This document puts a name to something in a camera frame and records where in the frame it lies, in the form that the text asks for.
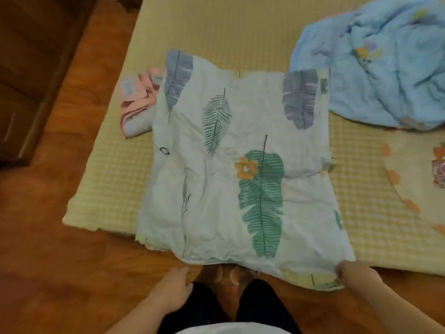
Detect person's right hand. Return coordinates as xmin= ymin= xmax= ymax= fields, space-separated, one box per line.
xmin=335 ymin=260 xmax=384 ymax=293

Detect person's left hand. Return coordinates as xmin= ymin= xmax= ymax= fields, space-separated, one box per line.
xmin=147 ymin=266 xmax=194 ymax=314

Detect white leaf print quilt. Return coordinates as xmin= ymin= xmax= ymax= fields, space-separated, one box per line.
xmin=135 ymin=48 xmax=356 ymax=292

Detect person's right forearm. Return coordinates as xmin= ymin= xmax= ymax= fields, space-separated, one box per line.
xmin=354 ymin=276 xmax=445 ymax=334

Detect person's left forearm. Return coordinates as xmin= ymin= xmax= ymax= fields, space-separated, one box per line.
xmin=104 ymin=300 xmax=172 ymax=334

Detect black trousers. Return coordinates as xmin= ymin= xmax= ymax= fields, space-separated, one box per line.
xmin=156 ymin=279 xmax=302 ymax=334

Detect orange patterned slipper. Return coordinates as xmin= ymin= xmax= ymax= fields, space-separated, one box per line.
xmin=203 ymin=264 xmax=231 ymax=292
xmin=229 ymin=265 xmax=260 ymax=296

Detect white shirt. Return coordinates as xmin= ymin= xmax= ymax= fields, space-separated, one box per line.
xmin=173 ymin=322 xmax=293 ymax=334

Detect cream pillow with orange flowers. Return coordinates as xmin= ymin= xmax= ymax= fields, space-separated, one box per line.
xmin=380 ymin=130 xmax=445 ymax=237

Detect yellow checked mattress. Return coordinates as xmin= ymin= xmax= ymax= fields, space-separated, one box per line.
xmin=63 ymin=0 xmax=445 ymax=277

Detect pink and blue folded cloth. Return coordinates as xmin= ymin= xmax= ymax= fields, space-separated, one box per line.
xmin=119 ymin=68 xmax=165 ymax=139

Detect light blue floral quilt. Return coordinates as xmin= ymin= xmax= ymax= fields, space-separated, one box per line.
xmin=289 ymin=0 xmax=445 ymax=131

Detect brown wooden cabinet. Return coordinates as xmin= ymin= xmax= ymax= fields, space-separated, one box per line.
xmin=0 ymin=0 xmax=100 ymax=168

